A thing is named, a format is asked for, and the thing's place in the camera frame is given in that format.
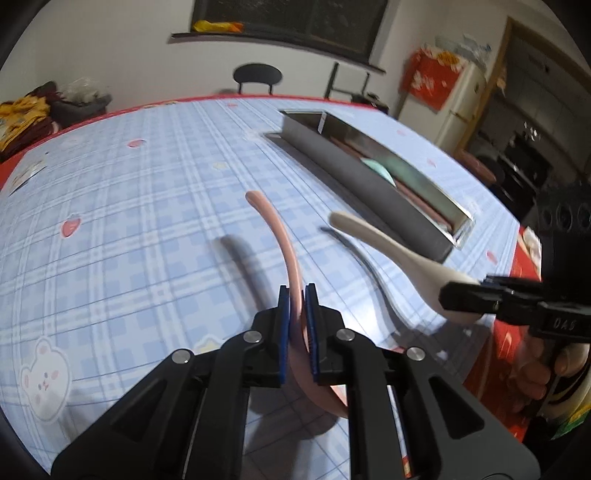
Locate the clear plastic bag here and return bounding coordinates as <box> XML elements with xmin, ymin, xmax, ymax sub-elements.
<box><xmin>60</xmin><ymin>78</ymin><xmax>100</xmax><ymax>100</ymax></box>

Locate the black chair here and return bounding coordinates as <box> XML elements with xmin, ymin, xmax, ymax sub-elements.
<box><xmin>233</xmin><ymin>62</ymin><xmax>282</xmax><ymax>95</ymax></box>

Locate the dark window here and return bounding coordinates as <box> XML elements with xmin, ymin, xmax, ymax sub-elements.
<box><xmin>191</xmin><ymin>0</ymin><xmax>389</xmax><ymax>65</ymax></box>

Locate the black bag with plastic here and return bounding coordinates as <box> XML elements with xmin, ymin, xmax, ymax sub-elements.
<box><xmin>50</xmin><ymin>92</ymin><xmax>112</xmax><ymax>130</ymax></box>

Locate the person's right hand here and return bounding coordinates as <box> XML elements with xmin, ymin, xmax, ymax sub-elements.
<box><xmin>507</xmin><ymin>333</ymin><xmax>591</xmax><ymax>408</ymax></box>

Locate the red printed cloth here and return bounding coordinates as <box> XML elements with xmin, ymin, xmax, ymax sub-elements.
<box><xmin>399</xmin><ymin>46</ymin><xmax>467</xmax><ymax>112</ymax></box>

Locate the black rice cooker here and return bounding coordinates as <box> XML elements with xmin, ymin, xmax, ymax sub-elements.
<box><xmin>351</xmin><ymin>92</ymin><xmax>389</xmax><ymax>114</ymax></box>

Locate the small clear packet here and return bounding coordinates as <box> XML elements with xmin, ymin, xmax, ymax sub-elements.
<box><xmin>9</xmin><ymin>161</ymin><xmax>48</xmax><ymax>191</ymax></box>

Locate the cream refrigerator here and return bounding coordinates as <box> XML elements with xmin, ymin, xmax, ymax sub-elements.
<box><xmin>398</xmin><ymin>60</ymin><xmax>488</xmax><ymax>148</ymax></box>

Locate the black metal rack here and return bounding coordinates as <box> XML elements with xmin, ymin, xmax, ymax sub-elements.
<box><xmin>325</xmin><ymin>62</ymin><xmax>370</xmax><ymax>100</ymax></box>

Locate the yellow garment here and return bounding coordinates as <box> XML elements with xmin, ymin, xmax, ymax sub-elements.
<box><xmin>0</xmin><ymin>97</ymin><xmax>51</xmax><ymax>139</ymax></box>

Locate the yellow orange package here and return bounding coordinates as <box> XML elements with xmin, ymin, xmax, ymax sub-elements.
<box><xmin>192</xmin><ymin>19</ymin><xmax>244</xmax><ymax>34</ymax></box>

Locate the pink plastic spoon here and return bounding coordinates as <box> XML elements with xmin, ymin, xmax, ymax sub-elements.
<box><xmin>246</xmin><ymin>191</ymin><xmax>350</xmax><ymax>419</ymax></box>

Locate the pink basin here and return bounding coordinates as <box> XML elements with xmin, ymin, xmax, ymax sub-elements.
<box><xmin>457</xmin><ymin>150</ymin><xmax>497</xmax><ymax>185</ymax></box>

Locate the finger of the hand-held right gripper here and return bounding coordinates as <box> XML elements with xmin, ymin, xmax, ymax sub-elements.
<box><xmin>481</xmin><ymin>275</ymin><xmax>546</xmax><ymax>291</ymax></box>
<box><xmin>440</xmin><ymin>281</ymin><xmax>505</xmax><ymax>318</ymax></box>

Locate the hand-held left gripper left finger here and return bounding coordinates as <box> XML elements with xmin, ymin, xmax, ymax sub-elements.
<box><xmin>51</xmin><ymin>285</ymin><xmax>293</xmax><ymax>480</ymax></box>

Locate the green plastic spoon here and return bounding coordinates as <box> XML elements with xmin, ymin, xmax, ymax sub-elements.
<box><xmin>360</xmin><ymin>157</ymin><xmax>399</xmax><ymax>186</ymax></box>

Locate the cream plastic spoon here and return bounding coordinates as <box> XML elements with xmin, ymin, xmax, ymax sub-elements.
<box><xmin>330</xmin><ymin>211</ymin><xmax>481</xmax><ymax>324</ymax></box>

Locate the metal utensil tray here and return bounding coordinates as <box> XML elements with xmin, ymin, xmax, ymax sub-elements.
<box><xmin>264</xmin><ymin>108</ymin><xmax>476</xmax><ymax>263</ymax></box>

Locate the wooden door frame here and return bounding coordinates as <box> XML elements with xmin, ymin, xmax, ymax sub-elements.
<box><xmin>462</xmin><ymin>16</ymin><xmax>591</xmax><ymax>153</ymax></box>

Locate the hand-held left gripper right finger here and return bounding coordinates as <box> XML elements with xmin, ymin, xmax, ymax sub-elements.
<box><xmin>305</xmin><ymin>284</ymin><xmax>541</xmax><ymax>480</ymax></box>

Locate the pink chopstick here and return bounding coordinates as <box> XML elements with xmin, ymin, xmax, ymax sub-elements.
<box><xmin>394</xmin><ymin>182</ymin><xmax>455</xmax><ymax>232</ymax></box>

